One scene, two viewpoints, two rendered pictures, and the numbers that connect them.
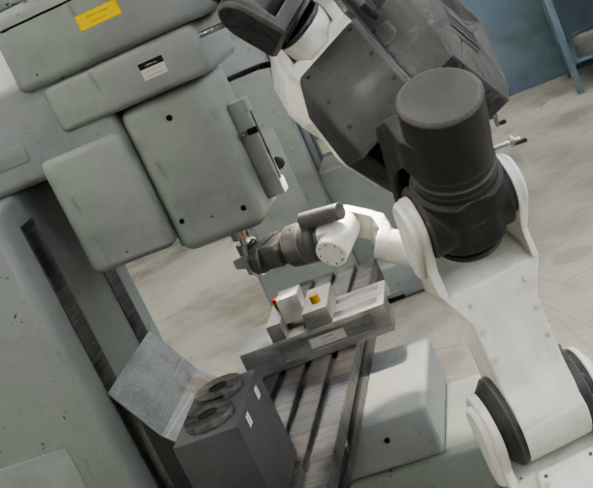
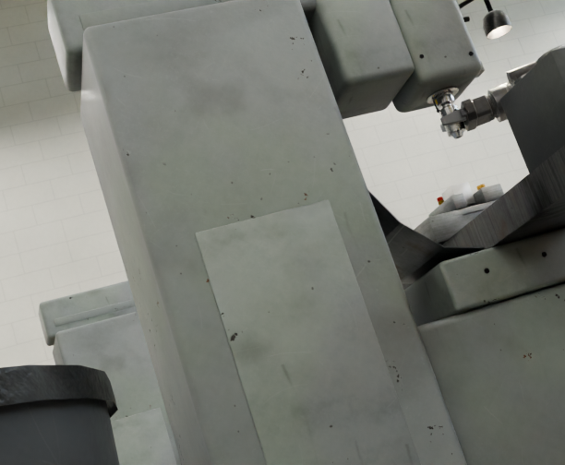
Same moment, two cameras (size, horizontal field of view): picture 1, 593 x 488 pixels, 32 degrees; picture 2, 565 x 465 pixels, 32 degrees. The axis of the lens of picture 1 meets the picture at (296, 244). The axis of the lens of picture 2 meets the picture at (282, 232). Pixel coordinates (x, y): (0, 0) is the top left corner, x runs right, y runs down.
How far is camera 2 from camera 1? 2.22 m
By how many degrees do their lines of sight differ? 43
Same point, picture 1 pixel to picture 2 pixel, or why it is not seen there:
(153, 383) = not seen: hidden behind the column
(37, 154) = not seen: outside the picture
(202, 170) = (440, 22)
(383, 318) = not seen: hidden behind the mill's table
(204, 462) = not seen: outside the picture
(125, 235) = (378, 54)
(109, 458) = (368, 214)
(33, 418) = (301, 168)
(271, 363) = (455, 227)
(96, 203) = (358, 27)
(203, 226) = (438, 63)
